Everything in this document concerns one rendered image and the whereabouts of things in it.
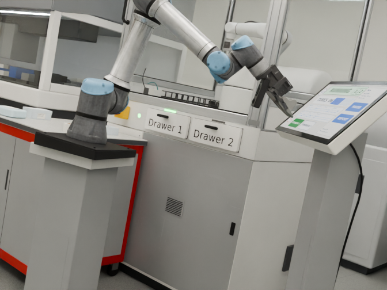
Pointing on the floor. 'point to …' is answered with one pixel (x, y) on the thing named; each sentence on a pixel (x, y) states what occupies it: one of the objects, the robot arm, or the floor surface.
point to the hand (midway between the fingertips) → (289, 116)
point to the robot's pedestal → (71, 220)
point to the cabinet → (211, 218)
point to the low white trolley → (18, 184)
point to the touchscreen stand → (325, 218)
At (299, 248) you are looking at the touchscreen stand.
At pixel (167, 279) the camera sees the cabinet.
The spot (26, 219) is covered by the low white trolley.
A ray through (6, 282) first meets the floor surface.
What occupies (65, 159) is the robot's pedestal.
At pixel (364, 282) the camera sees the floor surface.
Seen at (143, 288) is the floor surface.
